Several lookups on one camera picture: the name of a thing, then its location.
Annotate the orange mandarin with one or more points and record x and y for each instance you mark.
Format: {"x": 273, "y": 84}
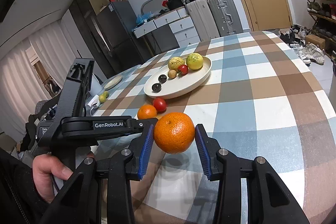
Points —
{"x": 147, "y": 112}
{"x": 174, "y": 133}

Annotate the black camera box left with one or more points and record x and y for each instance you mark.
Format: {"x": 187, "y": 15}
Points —
{"x": 72, "y": 98}

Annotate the dark purple plum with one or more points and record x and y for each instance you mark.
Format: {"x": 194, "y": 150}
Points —
{"x": 156, "y": 87}
{"x": 162, "y": 79}

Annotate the beige suitcase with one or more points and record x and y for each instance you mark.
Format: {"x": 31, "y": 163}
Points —
{"x": 203, "y": 20}

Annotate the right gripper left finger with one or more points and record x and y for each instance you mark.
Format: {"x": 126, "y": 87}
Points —
{"x": 79, "y": 200}

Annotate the white drawer desk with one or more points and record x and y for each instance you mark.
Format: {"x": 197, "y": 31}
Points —
{"x": 174, "y": 29}

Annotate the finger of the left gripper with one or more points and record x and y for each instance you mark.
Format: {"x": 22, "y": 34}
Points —
{"x": 136, "y": 126}

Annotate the wooden shoe rack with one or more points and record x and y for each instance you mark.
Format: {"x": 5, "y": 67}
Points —
{"x": 322, "y": 32}

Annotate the silver suitcase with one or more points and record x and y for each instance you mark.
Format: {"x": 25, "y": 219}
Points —
{"x": 226, "y": 17}

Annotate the person's left hand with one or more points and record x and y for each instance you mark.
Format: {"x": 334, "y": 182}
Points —
{"x": 44, "y": 166}

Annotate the small side plate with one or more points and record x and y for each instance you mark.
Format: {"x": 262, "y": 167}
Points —
{"x": 113, "y": 82}

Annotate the dark refrigerator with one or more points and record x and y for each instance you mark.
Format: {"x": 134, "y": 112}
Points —
{"x": 117, "y": 22}

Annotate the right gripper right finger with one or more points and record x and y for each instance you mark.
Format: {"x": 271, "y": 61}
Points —
{"x": 269, "y": 199}

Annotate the small green fruit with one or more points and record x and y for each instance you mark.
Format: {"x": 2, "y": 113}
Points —
{"x": 103, "y": 96}

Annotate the cream round plate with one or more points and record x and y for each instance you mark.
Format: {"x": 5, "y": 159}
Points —
{"x": 180, "y": 85}

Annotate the green yellow passion fruit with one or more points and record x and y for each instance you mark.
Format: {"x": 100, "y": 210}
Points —
{"x": 194, "y": 61}

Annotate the wrinkled yellow passion fruit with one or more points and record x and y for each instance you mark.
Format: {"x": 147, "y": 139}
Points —
{"x": 175, "y": 62}

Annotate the red tomato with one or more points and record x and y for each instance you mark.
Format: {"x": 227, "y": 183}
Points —
{"x": 183, "y": 69}
{"x": 159, "y": 104}

